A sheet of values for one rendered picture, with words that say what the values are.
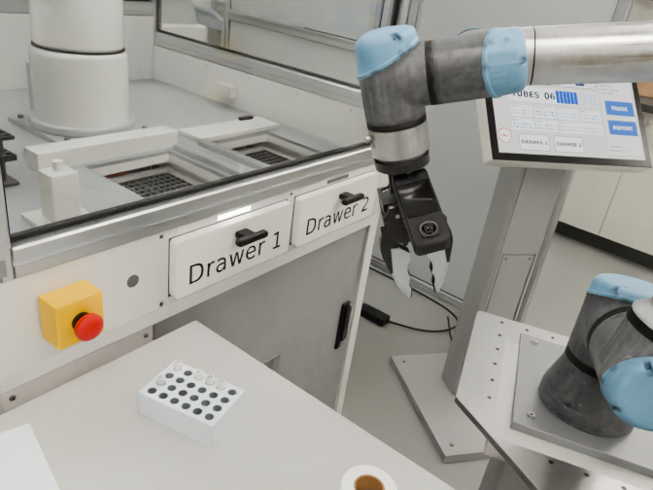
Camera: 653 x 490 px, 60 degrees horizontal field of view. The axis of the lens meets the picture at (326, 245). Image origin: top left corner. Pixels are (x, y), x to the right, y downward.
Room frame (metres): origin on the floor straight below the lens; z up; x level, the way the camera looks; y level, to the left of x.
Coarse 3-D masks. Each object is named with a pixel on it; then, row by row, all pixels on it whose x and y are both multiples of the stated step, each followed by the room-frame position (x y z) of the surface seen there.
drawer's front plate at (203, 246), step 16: (272, 208) 1.00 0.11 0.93; (288, 208) 1.04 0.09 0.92; (224, 224) 0.91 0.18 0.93; (240, 224) 0.93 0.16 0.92; (256, 224) 0.96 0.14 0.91; (272, 224) 1.00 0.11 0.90; (288, 224) 1.04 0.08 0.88; (176, 240) 0.82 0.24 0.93; (192, 240) 0.84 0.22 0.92; (208, 240) 0.87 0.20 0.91; (224, 240) 0.90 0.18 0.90; (272, 240) 1.01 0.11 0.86; (288, 240) 1.05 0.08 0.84; (176, 256) 0.81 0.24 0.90; (192, 256) 0.84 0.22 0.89; (208, 256) 0.87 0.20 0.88; (224, 256) 0.90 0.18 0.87; (240, 256) 0.93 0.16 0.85; (256, 256) 0.97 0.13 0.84; (272, 256) 1.01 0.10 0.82; (176, 272) 0.81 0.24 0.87; (192, 272) 0.84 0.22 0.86; (224, 272) 0.90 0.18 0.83; (176, 288) 0.81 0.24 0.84; (192, 288) 0.84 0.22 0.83
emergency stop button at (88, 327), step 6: (84, 318) 0.62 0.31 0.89; (90, 318) 0.63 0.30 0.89; (96, 318) 0.63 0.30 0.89; (78, 324) 0.62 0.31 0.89; (84, 324) 0.62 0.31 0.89; (90, 324) 0.62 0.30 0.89; (96, 324) 0.63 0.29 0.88; (102, 324) 0.64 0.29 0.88; (78, 330) 0.61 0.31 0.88; (84, 330) 0.62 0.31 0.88; (90, 330) 0.62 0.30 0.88; (96, 330) 0.63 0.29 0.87; (78, 336) 0.61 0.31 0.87; (84, 336) 0.62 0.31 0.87; (90, 336) 0.62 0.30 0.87; (96, 336) 0.63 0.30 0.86
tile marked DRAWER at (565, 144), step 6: (558, 138) 1.56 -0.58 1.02; (564, 138) 1.57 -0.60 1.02; (570, 138) 1.58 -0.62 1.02; (576, 138) 1.58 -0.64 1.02; (558, 144) 1.55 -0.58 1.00; (564, 144) 1.56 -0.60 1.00; (570, 144) 1.57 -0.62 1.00; (576, 144) 1.57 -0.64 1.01; (582, 144) 1.58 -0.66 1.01; (558, 150) 1.54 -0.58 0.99; (564, 150) 1.55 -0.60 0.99; (570, 150) 1.56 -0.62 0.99; (576, 150) 1.56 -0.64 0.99; (582, 150) 1.57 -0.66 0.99
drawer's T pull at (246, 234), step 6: (246, 228) 0.93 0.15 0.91; (240, 234) 0.91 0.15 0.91; (246, 234) 0.91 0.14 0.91; (252, 234) 0.91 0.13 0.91; (258, 234) 0.92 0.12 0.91; (264, 234) 0.93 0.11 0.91; (240, 240) 0.88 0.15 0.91; (246, 240) 0.89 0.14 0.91; (252, 240) 0.90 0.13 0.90; (240, 246) 0.88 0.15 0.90
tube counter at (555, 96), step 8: (544, 88) 1.65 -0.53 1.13; (544, 96) 1.63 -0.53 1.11; (552, 96) 1.64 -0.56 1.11; (560, 96) 1.65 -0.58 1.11; (568, 96) 1.66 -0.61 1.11; (576, 96) 1.67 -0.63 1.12; (584, 96) 1.68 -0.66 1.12; (592, 96) 1.69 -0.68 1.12; (568, 104) 1.64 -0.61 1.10; (576, 104) 1.65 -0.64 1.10; (584, 104) 1.66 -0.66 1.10; (592, 104) 1.67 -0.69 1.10
